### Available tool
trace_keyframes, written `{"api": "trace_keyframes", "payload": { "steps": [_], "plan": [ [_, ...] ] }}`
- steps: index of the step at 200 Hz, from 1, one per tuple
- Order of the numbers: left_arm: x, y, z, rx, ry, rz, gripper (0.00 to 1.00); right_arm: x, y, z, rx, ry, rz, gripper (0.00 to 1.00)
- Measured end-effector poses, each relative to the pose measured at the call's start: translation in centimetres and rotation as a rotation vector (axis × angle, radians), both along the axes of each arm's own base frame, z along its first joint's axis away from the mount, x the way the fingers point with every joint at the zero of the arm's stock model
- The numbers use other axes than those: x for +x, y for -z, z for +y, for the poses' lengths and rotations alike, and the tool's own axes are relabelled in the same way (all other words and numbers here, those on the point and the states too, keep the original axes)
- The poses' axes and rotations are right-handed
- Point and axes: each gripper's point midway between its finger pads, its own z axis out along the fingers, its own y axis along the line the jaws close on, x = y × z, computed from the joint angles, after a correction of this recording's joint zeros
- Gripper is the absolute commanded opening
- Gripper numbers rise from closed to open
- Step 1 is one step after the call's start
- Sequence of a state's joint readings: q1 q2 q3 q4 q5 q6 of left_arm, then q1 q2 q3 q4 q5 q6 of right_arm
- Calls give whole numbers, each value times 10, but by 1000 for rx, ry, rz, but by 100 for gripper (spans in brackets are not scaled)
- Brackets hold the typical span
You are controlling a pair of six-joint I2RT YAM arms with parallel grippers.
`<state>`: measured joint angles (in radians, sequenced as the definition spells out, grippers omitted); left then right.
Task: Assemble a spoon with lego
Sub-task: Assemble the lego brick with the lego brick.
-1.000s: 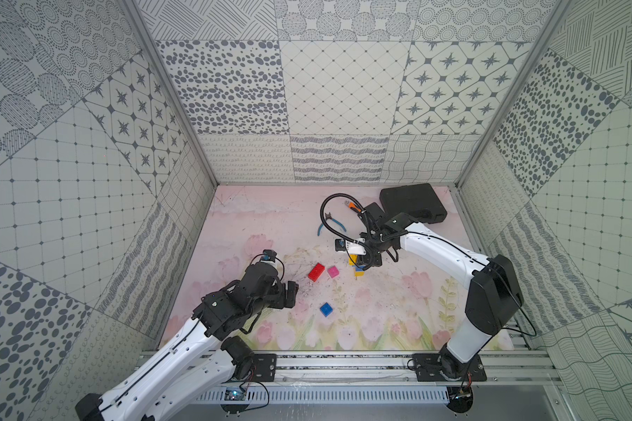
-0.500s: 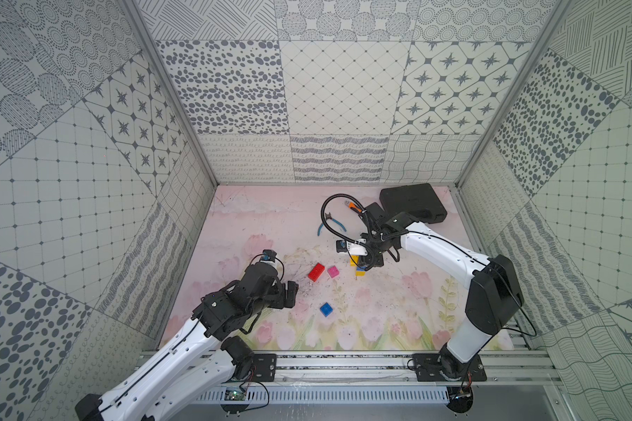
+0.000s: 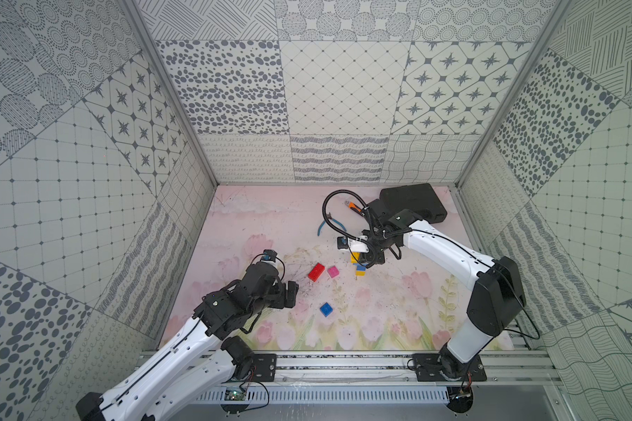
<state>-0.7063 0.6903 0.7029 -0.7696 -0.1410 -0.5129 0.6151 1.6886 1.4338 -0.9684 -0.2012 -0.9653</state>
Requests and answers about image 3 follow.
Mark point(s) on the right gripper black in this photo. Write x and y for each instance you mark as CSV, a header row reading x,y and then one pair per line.
x,y
369,258

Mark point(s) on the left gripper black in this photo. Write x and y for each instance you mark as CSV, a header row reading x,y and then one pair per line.
x,y
283,294

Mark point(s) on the blue small lego brick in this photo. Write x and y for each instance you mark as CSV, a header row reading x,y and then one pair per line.
x,y
326,309

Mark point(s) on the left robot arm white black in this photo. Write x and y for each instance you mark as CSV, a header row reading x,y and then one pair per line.
x,y
207,351

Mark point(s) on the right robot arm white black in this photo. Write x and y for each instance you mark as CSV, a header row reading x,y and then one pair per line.
x,y
496,292

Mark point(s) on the red lego brick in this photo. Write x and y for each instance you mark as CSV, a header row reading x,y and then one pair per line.
x,y
316,272

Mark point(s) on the pink lego brick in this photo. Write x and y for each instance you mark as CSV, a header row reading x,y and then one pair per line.
x,y
333,271

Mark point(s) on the black plastic tool case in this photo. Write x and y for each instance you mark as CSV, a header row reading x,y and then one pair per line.
x,y
418,198

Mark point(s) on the floral pink table mat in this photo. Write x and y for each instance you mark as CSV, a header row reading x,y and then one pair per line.
x,y
410,304

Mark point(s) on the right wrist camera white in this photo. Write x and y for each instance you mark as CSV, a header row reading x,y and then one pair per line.
x,y
353,246

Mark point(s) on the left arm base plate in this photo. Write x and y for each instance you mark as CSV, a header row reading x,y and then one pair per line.
x,y
256,368

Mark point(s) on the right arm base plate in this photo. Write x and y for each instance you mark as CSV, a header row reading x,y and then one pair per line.
x,y
433,367

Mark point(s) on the aluminium rail frame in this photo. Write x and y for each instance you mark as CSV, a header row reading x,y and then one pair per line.
x,y
495,368

